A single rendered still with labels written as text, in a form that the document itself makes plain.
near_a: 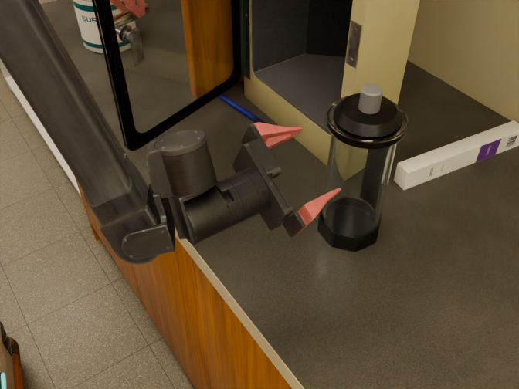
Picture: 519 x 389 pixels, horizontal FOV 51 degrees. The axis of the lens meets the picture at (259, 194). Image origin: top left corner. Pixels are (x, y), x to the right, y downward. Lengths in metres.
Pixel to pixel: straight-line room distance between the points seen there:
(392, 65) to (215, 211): 0.42
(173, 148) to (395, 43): 0.44
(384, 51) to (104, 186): 0.48
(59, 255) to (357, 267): 1.53
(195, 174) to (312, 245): 0.33
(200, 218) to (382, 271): 0.34
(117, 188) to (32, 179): 1.97
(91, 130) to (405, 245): 0.53
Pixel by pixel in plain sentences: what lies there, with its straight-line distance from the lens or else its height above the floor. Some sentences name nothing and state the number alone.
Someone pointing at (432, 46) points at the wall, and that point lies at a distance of 1.33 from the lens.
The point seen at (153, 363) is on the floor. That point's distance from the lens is 1.85.
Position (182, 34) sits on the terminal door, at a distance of 0.96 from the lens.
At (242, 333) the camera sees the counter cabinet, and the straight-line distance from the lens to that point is 0.96.
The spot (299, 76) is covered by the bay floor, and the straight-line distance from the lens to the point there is 1.11.
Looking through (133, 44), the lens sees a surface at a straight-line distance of 0.87.
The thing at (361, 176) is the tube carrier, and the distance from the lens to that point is 0.76.
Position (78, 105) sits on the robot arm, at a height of 1.29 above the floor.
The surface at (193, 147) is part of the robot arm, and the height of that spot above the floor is 1.23.
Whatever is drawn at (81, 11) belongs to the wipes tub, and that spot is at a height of 1.04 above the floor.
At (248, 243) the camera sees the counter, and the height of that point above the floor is 0.94.
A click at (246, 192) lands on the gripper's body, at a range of 0.64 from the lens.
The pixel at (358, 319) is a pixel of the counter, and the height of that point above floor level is 0.94.
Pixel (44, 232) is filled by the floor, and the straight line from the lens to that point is 2.30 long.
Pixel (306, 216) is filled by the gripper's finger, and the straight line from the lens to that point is 0.65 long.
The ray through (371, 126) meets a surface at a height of 1.18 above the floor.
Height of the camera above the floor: 1.60
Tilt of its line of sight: 44 degrees down
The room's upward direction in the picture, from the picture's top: straight up
